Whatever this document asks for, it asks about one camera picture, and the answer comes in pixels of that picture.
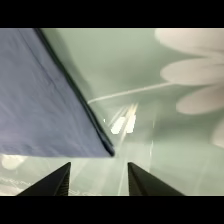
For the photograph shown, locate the blue garment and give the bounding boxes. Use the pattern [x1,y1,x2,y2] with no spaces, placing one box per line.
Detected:
[0,27,116,159]

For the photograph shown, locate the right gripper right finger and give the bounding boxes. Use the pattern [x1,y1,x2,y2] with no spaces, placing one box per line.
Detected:
[127,162,185,197]

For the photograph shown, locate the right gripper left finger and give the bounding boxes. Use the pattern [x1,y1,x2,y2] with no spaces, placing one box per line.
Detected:
[17,161,72,197]

